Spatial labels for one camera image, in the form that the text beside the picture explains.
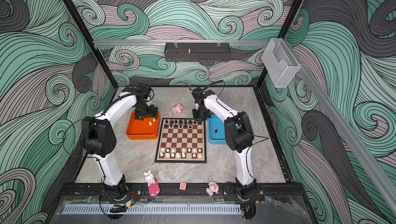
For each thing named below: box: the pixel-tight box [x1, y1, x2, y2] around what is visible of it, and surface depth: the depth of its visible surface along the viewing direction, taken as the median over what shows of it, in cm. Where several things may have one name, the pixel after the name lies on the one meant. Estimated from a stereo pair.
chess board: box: [154, 117, 207, 164], surface depth 91 cm
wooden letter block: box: [179, 182, 187, 191], surface depth 76 cm
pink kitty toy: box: [172, 104, 184, 114], surface depth 106 cm
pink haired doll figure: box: [205, 181, 220, 197], surface depth 74 cm
